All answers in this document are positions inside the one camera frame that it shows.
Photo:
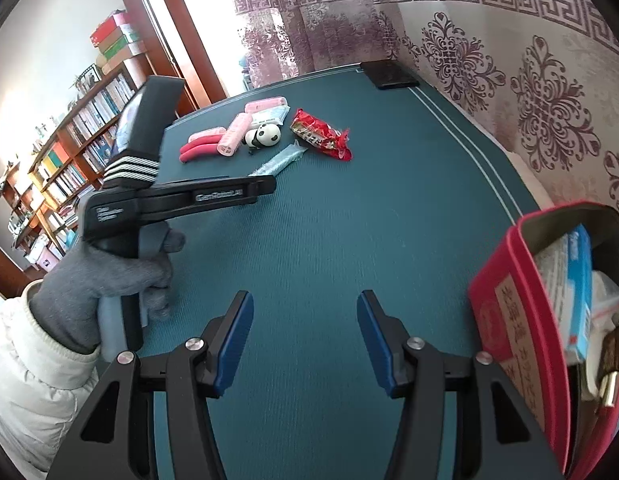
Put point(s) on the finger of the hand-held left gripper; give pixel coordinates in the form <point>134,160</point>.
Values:
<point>214,195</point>

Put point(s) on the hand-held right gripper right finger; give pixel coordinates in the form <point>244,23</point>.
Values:
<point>377,345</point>

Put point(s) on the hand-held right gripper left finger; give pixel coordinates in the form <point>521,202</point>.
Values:
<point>234,345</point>

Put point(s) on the pink bendy foam curler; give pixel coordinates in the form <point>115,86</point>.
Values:
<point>199,147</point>

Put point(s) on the pink hair roller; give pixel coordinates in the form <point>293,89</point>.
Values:
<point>234,132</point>

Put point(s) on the light blue long packet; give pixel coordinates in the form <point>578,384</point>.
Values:
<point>282,160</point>

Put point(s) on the panda toy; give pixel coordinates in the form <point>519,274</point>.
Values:
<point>264,136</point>

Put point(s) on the red snack packet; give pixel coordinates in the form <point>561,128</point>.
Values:
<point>317,132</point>

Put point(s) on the red tin box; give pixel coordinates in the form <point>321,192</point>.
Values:
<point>509,310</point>

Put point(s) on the blue and white carton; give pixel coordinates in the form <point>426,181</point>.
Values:
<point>574,300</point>

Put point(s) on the brown lipstick tube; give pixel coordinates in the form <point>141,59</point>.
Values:
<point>612,360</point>

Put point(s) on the clear plastic bag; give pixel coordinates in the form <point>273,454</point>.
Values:
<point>609,295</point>

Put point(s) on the person's left forearm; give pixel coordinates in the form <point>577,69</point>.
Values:
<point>24,385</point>

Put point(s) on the person's left hand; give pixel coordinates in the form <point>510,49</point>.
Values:
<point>89,280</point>

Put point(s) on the rows of books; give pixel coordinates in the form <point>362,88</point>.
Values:
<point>96,110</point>

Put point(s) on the green box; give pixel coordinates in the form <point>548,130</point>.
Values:
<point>119,45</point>

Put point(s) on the wooden bookshelf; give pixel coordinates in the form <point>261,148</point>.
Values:
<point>64,160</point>

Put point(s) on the brown wooden door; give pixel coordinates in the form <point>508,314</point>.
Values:
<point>189,45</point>

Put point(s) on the pink and white packet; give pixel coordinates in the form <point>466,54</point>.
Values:
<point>264,105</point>

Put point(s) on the black flat object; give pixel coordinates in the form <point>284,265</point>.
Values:
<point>389,76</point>

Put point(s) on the patterned purple white curtain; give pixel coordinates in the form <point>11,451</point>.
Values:
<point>489,20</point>

